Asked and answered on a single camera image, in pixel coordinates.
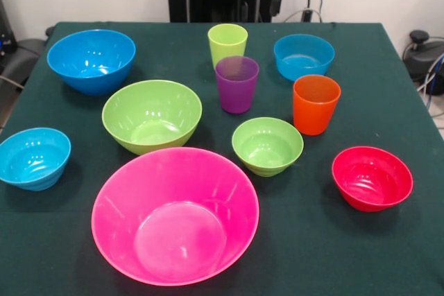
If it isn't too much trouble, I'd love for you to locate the large blue bowl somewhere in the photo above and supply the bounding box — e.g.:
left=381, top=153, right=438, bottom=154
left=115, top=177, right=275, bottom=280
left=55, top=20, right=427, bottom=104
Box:
left=46, top=29, right=137, bottom=96

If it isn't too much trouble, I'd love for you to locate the small green bowl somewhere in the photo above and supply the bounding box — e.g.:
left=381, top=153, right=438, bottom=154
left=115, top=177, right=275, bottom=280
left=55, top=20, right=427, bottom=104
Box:
left=231, top=116, right=305, bottom=177

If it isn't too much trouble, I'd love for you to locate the lime green cup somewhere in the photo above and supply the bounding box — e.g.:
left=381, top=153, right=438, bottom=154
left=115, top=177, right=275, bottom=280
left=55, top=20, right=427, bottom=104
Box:
left=207, top=24, right=249, bottom=69

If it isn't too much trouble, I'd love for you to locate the large pink bowl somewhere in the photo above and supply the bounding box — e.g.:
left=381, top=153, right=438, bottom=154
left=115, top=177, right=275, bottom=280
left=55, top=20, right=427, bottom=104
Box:
left=91, top=146, right=261, bottom=287

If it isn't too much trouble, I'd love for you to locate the dark green table cloth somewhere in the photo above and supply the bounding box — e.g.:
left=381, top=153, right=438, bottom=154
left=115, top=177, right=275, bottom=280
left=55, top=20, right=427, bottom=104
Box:
left=0, top=21, right=444, bottom=296

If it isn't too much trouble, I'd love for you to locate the black wheel base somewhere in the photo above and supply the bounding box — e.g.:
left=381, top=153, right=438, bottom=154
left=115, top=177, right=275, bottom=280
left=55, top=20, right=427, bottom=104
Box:
left=404, top=30, right=444, bottom=96
left=0, top=26, right=56, bottom=103

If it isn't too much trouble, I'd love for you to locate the purple cup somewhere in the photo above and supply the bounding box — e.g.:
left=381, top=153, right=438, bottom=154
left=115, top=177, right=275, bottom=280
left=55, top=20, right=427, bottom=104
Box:
left=214, top=55, right=260, bottom=115

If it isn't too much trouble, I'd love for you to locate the orange cup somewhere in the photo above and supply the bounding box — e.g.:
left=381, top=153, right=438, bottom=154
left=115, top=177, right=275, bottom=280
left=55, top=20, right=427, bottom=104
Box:
left=292, top=74, right=342, bottom=137

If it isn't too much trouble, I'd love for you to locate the large green bowl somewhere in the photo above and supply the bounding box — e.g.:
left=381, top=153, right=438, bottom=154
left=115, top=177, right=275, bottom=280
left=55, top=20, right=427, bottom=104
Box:
left=101, top=79, right=203, bottom=156

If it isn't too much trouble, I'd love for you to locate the small light blue bowl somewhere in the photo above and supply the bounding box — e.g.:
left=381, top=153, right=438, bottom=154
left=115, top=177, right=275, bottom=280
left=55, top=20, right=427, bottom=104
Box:
left=0, top=127, right=72, bottom=192

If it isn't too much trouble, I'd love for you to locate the medium blue bowl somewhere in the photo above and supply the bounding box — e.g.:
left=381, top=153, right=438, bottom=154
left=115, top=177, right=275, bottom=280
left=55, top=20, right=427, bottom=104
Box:
left=273, top=33, right=336, bottom=82

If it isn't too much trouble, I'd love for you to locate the small red-pink bowl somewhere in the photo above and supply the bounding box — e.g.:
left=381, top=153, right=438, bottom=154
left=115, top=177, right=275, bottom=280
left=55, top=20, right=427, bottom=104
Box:
left=331, top=146, right=414, bottom=213

